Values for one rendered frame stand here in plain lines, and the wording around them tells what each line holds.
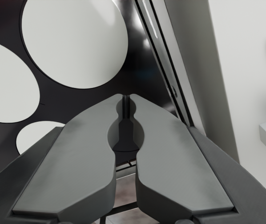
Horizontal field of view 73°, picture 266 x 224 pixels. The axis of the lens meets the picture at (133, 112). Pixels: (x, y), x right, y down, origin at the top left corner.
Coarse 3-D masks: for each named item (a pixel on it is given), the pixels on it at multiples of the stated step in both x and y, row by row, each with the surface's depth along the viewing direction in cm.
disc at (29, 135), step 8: (24, 128) 23; (32, 128) 23; (40, 128) 23; (48, 128) 23; (24, 136) 23; (32, 136) 24; (40, 136) 24; (16, 144) 24; (24, 144) 24; (32, 144) 24
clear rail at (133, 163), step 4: (128, 160) 27; (132, 160) 27; (116, 164) 27; (120, 164) 27; (124, 164) 27; (128, 164) 27; (132, 164) 27; (116, 168) 27; (120, 168) 27; (124, 168) 27
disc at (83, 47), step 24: (48, 0) 16; (72, 0) 16; (96, 0) 16; (24, 24) 16; (48, 24) 16; (72, 24) 17; (96, 24) 17; (120, 24) 17; (48, 48) 18; (72, 48) 18; (96, 48) 18; (120, 48) 18; (48, 72) 19; (72, 72) 19; (96, 72) 19
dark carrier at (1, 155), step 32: (0, 0) 15; (128, 0) 16; (0, 32) 17; (128, 32) 17; (32, 64) 18; (128, 64) 19; (64, 96) 20; (96, 96) 21; (160, 96) 21; (0, 128) 23; (128, 128) 23; (0, 160) 26
